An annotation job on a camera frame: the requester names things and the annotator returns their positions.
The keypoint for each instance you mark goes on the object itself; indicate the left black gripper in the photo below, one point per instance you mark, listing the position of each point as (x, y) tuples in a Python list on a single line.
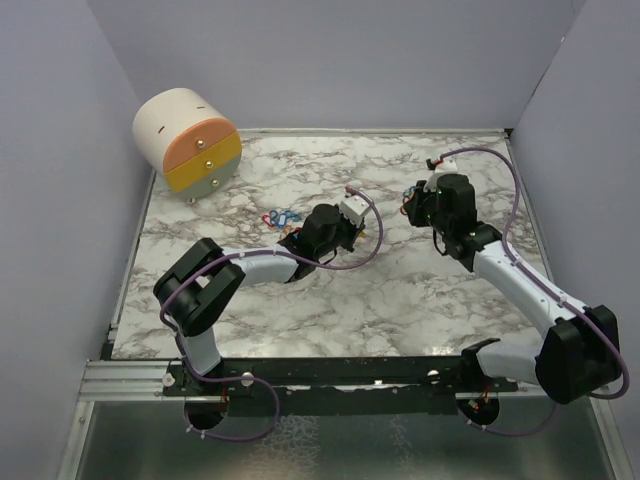
[(353, 230)]

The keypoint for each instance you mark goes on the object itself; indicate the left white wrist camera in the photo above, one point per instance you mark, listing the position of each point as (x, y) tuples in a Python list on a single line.
[(354, 209)]

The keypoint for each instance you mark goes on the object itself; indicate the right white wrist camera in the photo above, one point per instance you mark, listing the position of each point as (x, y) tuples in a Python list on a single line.
[(442, 165)]

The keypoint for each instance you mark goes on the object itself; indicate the round pastel drawer cabinet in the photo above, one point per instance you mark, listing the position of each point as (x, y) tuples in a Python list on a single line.
[(189, 143)]

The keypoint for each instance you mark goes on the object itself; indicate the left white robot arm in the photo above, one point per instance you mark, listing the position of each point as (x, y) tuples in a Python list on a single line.
[(195, 291)]

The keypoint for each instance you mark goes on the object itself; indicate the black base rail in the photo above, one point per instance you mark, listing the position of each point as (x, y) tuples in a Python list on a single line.
[(337, 386)]

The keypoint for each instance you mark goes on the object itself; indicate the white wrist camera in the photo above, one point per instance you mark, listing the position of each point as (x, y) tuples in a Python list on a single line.
[(354, 209), (442, 165)]

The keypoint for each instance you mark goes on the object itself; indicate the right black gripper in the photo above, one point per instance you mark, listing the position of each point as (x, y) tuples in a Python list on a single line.
[(413, 206)]

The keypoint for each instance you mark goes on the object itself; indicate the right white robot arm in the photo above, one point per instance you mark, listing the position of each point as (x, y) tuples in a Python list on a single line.
[(579, 352)]

